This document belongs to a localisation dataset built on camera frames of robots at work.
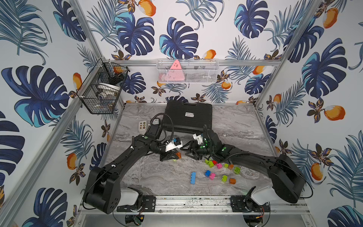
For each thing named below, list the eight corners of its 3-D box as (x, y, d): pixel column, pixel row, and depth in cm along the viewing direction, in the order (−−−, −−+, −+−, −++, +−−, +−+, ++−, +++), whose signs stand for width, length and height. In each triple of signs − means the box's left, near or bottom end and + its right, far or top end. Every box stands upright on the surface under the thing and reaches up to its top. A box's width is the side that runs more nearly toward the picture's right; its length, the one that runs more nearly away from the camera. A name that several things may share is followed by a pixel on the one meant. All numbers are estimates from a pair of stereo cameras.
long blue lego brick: (190, 184, 83) (190, 182, 81) (190, 173, 87) (190, 171, 85) (196, 184, 83) (196, 182, 81) (195, 173, 87) (195, 171, 85)
